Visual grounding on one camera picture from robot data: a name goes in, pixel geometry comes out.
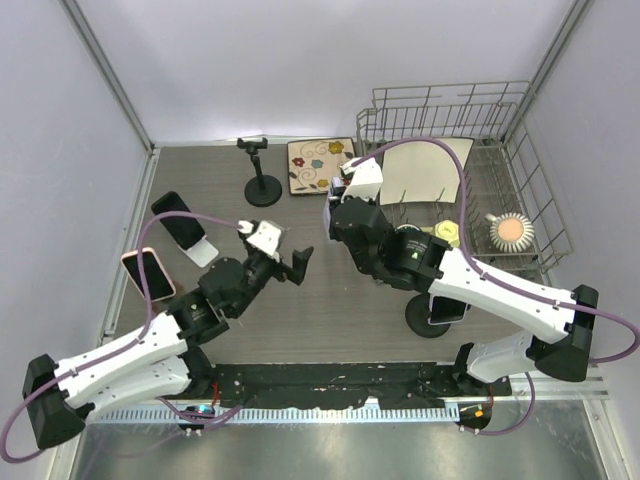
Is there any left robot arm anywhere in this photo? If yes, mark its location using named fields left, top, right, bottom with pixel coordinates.
left=22, top=247, right=314, bottom=450

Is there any white folding phone stand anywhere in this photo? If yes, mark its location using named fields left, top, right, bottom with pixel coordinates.
left=181, top=236, right=219, bottom=268

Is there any black phone on white stand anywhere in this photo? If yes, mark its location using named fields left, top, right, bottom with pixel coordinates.
left=151, top=191, right=206, bottom=250

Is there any white square plate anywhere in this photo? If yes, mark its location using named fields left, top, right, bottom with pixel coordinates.
left=379, top=141, right=460, bottom=206

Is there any white cable duct strip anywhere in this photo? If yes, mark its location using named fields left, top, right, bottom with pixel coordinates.
left=94, top=398, right=460, bottom=425

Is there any yellow faceted cup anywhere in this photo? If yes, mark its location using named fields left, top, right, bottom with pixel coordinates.
left=432, top=220, right=461, bottom=248

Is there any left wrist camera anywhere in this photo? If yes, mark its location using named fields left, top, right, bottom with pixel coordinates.
left=237, top=220, right=285, bottom=262

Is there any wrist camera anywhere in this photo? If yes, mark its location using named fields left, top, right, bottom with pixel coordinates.
left=340, top=158, right=383, bottom=203
left=237, top=220, right=285, bottom=262

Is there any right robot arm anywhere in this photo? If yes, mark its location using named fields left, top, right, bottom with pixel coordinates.
left=325, top=198, right=599, bottom=395

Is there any floral square plate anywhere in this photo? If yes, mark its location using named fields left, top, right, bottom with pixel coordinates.
left=287, top=137, right=356, bottom=196

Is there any dark green mug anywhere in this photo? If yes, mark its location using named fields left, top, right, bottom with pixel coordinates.
left=395, top=223, right=432, bottom=234

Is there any pink case phone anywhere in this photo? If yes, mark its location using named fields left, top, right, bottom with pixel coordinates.
left=120, top=247, right=175, bottom=302

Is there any purple case phone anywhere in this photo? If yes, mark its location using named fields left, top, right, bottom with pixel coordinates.
left=428, top=296, right=469, bottom=325
left=323, top=177, right=346, bottom=242

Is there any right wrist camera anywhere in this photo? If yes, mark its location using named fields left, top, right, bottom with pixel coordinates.
left=340, top=158, right=383, bottom=203

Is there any brown round phone stand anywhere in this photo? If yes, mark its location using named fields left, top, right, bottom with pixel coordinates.
left=152, top=282, right=186, bottom=313

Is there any black round phone stand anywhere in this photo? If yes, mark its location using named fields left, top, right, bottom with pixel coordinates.
left=236, top=137, right=283, bottom=208
left=405, top=295, right=453, bottom=339

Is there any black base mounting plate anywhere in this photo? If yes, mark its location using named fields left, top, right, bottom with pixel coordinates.
left=154, top=360, right=514, bottom=409

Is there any grey wire dish rack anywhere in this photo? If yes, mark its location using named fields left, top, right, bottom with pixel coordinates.
left=356, top=80, right=573, bottom=284

